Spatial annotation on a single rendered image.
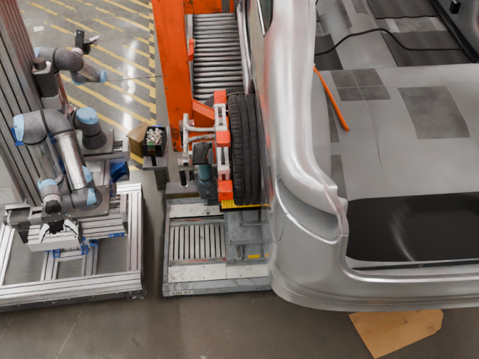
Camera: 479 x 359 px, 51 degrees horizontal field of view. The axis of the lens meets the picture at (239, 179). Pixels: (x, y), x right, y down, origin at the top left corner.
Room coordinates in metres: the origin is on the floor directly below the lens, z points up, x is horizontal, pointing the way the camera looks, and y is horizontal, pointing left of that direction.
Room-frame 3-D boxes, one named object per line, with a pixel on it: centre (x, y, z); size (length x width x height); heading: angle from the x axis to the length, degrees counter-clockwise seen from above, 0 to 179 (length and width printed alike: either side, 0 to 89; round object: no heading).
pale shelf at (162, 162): (2.68, 0.60, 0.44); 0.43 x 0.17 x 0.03; 3
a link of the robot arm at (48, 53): (2.35, 1.03, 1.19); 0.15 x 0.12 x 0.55; 82
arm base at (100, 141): (2.33, 0.89, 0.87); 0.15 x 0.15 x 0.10
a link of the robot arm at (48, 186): (1.54, 0.86, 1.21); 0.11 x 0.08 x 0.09; 22
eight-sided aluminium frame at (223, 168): (2.19, 0.10, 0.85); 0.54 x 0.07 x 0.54; 3
